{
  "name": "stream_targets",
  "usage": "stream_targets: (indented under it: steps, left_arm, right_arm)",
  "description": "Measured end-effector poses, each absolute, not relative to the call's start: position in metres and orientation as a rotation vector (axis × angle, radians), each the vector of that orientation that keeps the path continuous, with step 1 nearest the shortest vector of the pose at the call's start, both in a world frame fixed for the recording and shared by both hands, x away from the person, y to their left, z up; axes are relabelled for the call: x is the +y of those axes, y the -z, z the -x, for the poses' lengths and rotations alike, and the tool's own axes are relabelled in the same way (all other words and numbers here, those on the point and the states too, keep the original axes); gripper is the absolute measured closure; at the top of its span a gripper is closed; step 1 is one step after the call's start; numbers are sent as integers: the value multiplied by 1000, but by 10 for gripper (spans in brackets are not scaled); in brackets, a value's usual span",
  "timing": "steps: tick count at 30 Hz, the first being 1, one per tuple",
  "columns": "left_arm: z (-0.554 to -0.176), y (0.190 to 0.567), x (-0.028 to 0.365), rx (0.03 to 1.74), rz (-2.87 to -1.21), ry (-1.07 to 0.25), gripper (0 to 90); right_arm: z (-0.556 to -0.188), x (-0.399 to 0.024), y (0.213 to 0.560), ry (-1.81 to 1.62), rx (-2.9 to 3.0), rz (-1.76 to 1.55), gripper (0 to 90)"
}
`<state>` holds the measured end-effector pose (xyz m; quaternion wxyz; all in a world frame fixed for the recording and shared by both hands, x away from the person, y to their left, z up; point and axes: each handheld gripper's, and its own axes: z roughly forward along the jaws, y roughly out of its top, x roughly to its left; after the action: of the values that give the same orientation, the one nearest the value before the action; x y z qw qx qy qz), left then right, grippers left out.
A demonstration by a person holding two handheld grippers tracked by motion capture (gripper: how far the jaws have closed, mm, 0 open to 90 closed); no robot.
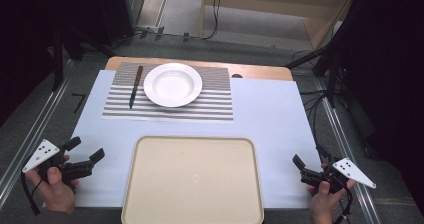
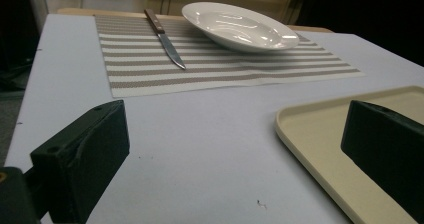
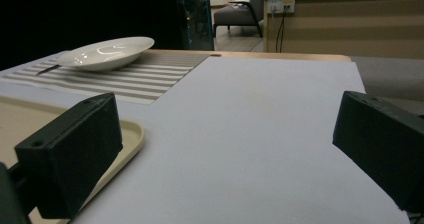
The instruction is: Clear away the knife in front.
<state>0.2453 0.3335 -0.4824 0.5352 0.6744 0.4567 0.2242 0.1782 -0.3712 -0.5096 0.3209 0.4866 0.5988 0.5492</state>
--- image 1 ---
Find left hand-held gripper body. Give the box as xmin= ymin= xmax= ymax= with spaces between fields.
xmin=21 ymin=139 xmax=94 ymax=186

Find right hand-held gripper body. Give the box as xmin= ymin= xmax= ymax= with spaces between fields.
xmin=299 ymin=157 xmax=377 ymax=195

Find dark knife with brown handle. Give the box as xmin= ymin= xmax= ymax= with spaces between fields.
xmin=128 ymin=65 xmax=145 ymax=110

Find beige tray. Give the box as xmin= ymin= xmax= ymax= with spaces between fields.
xmin=120 ymin=135 xmax=265 ymax=224

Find white plate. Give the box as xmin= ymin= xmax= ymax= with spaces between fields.
xmin=143 ymin=62 xmax=204 ymax=108

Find person's right hand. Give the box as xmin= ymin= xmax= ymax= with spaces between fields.
xmin=307 ymin=163 xmax=358 ymax=224

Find person's left hand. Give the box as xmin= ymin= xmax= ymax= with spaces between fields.
xmin=25 ymin=155 xmax=80 ymax=215

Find white table sheet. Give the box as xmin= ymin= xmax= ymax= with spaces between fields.
xmin=42 ymin=69 xmax=324 ymax=210

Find black stand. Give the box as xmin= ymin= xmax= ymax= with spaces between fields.
xmin=49 ymin=17 xmax=116 ymax=92
xmin=284 ymin=33 xmax=354 ymax=108

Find striped placemat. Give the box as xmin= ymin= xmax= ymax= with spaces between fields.
xmin=101 ymin=62 xmax=235 ymax=122

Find wooden shelf unit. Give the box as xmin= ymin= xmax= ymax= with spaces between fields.
xmin=199 ymin=0 xmax=359 ymax=51

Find dark cabinet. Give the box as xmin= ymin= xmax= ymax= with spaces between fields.
xmin=96 ymin=0 xmax=145 ymax=47

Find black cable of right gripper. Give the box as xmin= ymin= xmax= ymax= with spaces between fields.
xmin=333 ymin=183 xmax=354 ymax=224

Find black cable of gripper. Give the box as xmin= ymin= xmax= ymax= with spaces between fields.
xmin=20 ymin=172 xmax=44 ymax=216
xmin=333 ymin=183 xmax=354 ymax=224

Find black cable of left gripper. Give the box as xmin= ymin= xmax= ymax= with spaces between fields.
xmin=20 ymin=172 xmax=44 ymax=216

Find black floor cables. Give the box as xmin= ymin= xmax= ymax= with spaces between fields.
xmin=286 ymin=48 xmax=338 ymax=142

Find black hanging cable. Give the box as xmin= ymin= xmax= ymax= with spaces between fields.
xmin=201 ymin=0 xmax=224 ymax=41

